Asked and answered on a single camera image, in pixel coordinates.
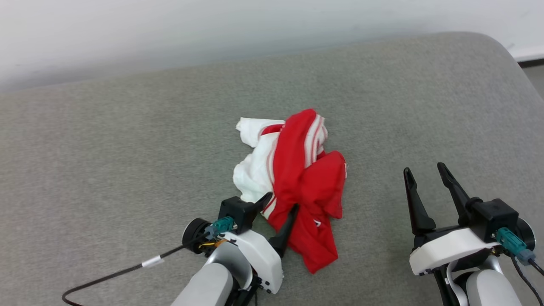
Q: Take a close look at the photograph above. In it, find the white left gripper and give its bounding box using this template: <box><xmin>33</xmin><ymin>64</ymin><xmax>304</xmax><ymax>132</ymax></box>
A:
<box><xmin>229</xmin><ymin>192</ymin><xmax>300</xmax><ymax>295</ymax></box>

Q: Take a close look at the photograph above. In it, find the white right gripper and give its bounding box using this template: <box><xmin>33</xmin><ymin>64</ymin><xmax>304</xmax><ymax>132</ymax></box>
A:
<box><xmin>403</xmin><ymin>162</ymin><xmax>504</xmax><ymax>276</ymax></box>

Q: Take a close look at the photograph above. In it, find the red and white basketball jersey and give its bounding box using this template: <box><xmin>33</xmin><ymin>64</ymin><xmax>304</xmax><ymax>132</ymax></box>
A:
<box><xmin>232</xmin><ymin>108</ymin><xmax>347</xmax><ymax>274</ymax></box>

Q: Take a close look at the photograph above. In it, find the grey fabric sofa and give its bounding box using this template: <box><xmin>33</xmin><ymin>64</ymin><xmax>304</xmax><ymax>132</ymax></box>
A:
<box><xmin>0</xmin><ymin>32</ymin><xmax>544</xmax><ymax>306</ymax></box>

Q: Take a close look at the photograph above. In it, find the teal left cable connector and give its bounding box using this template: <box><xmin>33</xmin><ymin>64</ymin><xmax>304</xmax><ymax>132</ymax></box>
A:
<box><xmin>205</xmin><ymin>216</ymin><xmax>235</xmax><ymax>238</ymax></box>

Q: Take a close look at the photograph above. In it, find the teal cable connector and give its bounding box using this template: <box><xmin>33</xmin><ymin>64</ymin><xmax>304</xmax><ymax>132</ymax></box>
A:
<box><xmin>495</xmin><ymin>227</ymin><xmax>536</xmax><ymax>266</ymax></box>
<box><xmin>205</xmin><ymin>216</ymin><xmax>235</xmax><ymax>238</ymax></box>

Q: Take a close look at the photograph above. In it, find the teal right cable connector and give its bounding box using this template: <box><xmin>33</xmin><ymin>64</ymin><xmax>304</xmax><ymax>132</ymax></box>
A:
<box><xmin>495</xmin><ymin>227</ymin><xmax>536</xmax><ymax>266</ymax></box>

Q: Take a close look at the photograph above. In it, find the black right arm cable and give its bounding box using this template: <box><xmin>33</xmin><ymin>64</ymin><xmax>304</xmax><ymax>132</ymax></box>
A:
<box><xmin>509</xmin><ymin>254</ymin><xmax>544</xmax><ymax>306</ymax></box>

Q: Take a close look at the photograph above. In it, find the white wall baseboard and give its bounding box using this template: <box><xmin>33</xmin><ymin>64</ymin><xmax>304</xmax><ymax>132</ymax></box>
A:
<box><xmin>509</xmin><ymin>45</ymin><xmax>544</xmax><ymax>63</ymax></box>

